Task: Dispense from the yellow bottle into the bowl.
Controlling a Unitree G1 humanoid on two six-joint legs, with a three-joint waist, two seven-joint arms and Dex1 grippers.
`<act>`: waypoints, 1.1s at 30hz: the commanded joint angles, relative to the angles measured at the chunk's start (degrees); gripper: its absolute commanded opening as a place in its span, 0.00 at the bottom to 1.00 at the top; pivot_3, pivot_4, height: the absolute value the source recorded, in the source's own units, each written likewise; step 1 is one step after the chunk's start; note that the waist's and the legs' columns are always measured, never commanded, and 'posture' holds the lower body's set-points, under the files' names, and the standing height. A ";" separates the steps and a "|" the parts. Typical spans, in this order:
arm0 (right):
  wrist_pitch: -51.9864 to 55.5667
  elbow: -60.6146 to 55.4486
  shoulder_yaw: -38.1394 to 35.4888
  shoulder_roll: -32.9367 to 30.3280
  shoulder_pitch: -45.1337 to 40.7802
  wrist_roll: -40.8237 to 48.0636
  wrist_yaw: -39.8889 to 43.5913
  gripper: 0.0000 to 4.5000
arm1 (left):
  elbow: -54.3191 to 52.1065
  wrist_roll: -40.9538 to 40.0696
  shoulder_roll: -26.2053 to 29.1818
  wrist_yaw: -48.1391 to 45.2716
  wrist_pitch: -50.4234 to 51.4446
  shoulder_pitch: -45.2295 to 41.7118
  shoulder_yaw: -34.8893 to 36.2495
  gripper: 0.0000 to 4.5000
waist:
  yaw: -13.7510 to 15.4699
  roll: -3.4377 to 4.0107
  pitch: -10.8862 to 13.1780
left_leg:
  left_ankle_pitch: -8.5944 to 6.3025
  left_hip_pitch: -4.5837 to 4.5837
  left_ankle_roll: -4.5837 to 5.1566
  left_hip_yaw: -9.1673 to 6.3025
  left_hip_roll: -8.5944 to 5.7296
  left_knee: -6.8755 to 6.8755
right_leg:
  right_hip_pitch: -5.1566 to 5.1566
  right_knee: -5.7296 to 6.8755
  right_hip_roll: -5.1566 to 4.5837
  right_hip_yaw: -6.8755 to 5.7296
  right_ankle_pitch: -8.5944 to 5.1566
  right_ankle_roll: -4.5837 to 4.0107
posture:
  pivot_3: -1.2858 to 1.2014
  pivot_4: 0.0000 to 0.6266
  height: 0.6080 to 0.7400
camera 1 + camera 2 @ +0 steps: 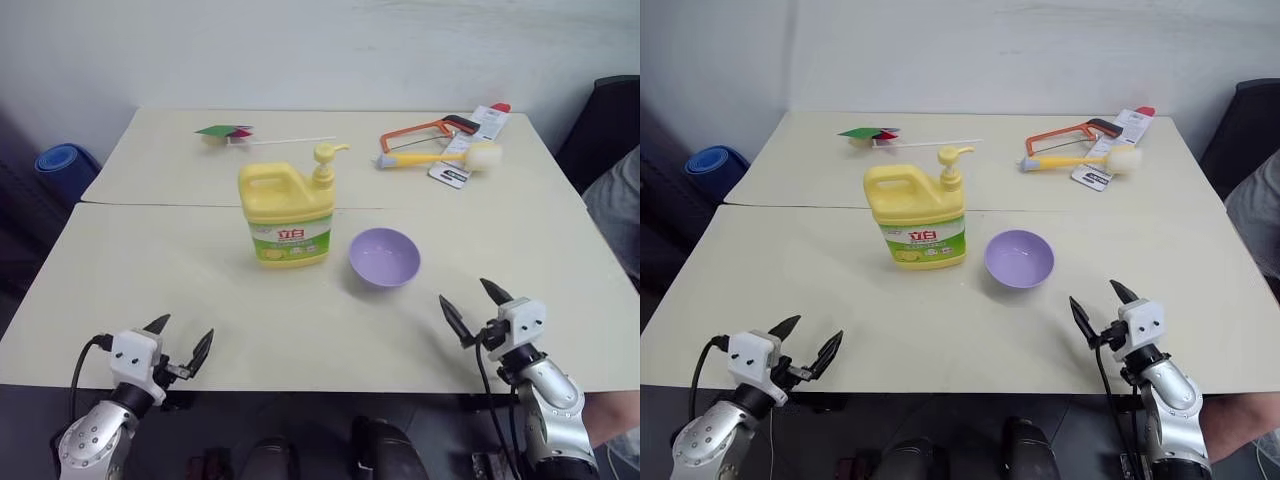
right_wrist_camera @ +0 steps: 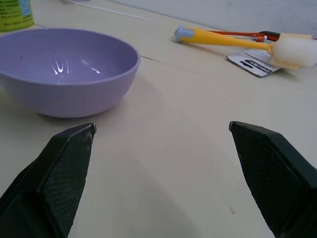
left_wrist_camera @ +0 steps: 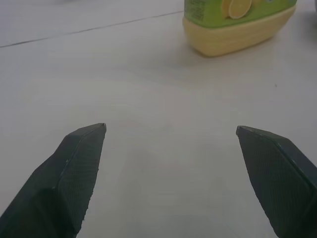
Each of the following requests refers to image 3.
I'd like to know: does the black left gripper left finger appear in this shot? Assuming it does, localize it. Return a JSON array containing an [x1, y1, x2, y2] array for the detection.
[[0, 122, 107, 238]]

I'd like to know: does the yellow bottle with green label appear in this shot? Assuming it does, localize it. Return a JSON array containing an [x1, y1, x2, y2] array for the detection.
[[182, 0, 297, 58]]

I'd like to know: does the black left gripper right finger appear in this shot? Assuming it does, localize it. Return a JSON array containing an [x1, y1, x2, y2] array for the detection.
[[236, 125, 317, 238]]

